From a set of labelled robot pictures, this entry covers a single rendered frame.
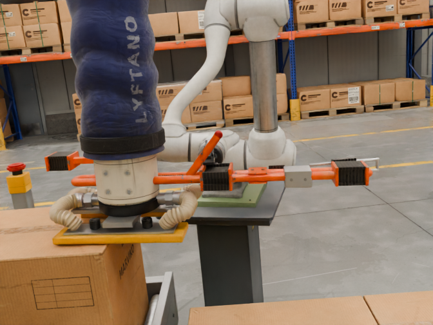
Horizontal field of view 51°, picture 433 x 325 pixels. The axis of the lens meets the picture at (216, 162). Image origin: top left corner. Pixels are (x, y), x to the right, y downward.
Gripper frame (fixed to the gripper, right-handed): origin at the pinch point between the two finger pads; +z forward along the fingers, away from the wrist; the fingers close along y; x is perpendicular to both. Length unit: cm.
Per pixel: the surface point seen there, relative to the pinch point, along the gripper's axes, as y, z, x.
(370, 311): 54, -10, -48
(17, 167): 4, -46, 77
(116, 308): 30.5, 16.7, 27.0
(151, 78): -27.5, 7.2, 12.2
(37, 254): 12.4, 19.1, 44.0
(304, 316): 53, -8, -26
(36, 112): 58, -805, 386
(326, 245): 107, -176, -68
